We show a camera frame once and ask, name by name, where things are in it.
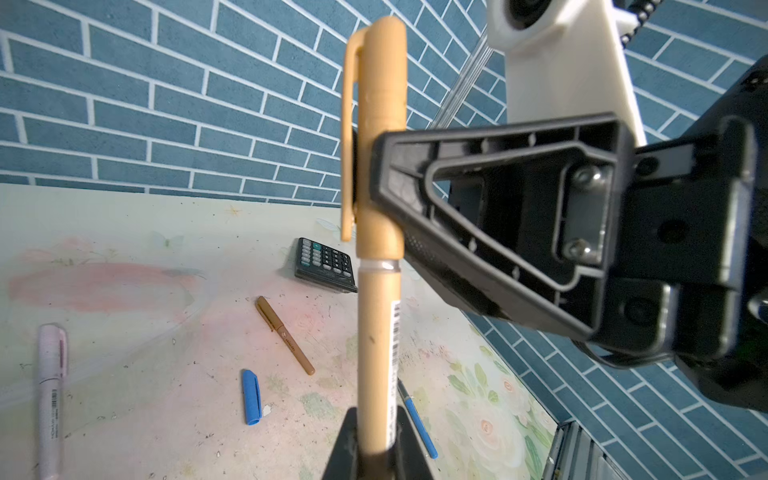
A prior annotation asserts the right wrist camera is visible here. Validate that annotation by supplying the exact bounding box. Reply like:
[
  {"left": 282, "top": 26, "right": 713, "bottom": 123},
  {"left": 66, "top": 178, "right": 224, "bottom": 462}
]
[{"left": 487, "top": 0, "right": 646, "bottom": 146}]

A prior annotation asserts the blue pen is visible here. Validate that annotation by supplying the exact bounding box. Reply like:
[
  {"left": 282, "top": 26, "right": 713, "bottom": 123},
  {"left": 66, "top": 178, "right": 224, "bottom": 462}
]
[{"left": 398, "top": 379, "right": 439, "bottom": 460}]

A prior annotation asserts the black calculator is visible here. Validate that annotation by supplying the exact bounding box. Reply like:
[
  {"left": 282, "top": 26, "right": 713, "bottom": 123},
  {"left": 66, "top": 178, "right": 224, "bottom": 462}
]
[{"left": 294, "top": 237, "right": 358, "bottom": 293}]

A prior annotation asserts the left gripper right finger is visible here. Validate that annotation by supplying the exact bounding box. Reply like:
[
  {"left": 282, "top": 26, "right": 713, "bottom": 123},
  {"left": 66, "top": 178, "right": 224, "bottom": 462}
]
[{"left": 393, "top": 406, "right": 433, "bottom": 480}]

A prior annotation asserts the brown pen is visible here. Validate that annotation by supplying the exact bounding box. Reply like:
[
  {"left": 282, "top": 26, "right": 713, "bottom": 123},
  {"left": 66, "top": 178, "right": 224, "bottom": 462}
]
[{"left": 255, "top": 296, "right": 315, "bottom": 376}]

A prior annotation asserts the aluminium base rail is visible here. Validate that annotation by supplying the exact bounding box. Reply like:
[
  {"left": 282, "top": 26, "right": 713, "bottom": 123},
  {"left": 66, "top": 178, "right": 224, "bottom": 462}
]
[{"left": 541, "top": 421, "right": 627, "bottom": 480}]

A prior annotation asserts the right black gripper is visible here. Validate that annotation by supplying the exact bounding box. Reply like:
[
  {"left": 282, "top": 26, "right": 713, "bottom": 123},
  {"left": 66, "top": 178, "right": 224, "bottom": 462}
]
[{"left": 370, "top": 59, "right": 767, "bottom": 411}]

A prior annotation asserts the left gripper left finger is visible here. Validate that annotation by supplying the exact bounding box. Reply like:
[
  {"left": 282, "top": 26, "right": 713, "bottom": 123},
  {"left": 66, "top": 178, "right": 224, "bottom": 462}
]
[{"left": 322, "top": 407, "right": 359, "bottom": 480}]

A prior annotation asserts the blue pen cap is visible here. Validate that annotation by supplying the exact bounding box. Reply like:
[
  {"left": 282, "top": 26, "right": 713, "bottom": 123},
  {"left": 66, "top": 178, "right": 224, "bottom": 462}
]
[{"left": 241, "top": 369, "right": 263, "bottom": 426}]

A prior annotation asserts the pink pen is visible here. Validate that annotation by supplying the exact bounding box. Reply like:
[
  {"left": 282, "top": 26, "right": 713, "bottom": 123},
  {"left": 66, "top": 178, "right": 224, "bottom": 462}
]
[{"left": 37, "top": 324, "right": 68, "bottom": 479}]

